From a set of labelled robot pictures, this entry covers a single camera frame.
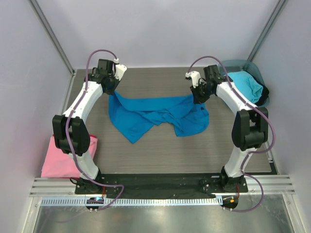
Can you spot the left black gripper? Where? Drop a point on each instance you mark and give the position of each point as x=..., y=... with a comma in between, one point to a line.
x=111, y=91

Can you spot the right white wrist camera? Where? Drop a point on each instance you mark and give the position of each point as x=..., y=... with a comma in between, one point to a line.
x=194, y=76

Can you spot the aluminium corner post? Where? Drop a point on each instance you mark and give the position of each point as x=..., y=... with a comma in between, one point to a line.
x=48, y=29
x=276, y=12

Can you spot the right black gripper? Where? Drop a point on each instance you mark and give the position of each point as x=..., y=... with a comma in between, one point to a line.
x=198, y=95

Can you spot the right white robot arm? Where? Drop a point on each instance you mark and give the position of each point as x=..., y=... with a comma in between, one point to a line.
x=250, y=128

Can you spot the light blue t shirt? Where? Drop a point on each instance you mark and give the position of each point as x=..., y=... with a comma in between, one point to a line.
x=247, y=85

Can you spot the aluminium front rail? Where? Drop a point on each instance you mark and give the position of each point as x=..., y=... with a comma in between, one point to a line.
x=51, y=187

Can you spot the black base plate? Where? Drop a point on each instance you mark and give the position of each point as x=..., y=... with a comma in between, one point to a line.
x=162, y=186

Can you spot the slotted white cable duct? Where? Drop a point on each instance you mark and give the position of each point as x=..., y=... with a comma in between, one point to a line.
x=97, y=201

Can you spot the right aluminium corner post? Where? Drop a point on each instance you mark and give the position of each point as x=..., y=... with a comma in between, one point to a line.
x=276, y=12

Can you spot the pink folded t shirt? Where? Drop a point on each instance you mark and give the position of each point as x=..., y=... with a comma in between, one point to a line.
x=58, y=164

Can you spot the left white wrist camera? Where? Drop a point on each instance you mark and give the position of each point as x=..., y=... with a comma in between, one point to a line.
x=119, y=69

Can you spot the left aluminium corner post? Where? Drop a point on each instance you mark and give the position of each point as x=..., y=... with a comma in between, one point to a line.
x=48, y=29

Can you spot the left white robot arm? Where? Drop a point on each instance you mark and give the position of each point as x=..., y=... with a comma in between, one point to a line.
x=69, y=129

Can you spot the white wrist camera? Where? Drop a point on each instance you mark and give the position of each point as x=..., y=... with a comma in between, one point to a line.
x=194, y=76
x=119, y=69

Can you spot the black t shirt in bin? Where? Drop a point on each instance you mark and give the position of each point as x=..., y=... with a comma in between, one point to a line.
x=263, y=93

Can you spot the blue translucent plastic bin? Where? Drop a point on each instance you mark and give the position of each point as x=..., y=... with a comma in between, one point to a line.
x=241, y=65

